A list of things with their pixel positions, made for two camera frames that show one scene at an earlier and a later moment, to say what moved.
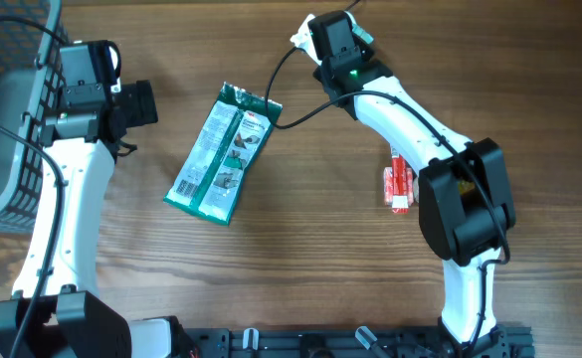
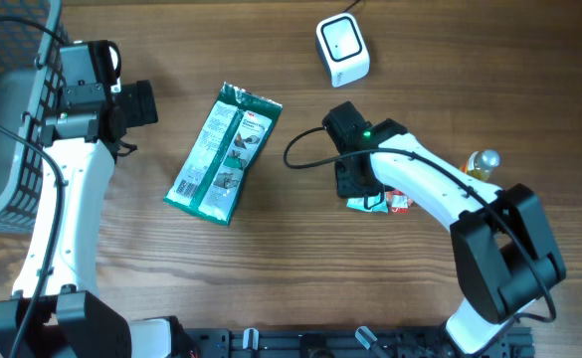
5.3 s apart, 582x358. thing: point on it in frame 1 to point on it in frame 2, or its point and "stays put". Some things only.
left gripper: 138,108 stays put
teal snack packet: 363,36 to 358,203
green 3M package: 220,161 stays put
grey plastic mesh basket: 16,46 stays put
